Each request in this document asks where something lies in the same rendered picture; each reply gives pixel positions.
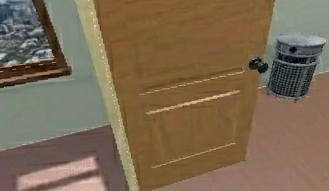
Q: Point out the brown wooden room door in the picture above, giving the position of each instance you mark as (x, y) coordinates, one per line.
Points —
(176, 65)

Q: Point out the grey mesh waste bin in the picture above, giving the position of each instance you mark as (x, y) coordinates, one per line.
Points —
(292, 71)

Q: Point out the brown framed window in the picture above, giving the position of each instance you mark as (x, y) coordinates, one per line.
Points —
(6, 35)

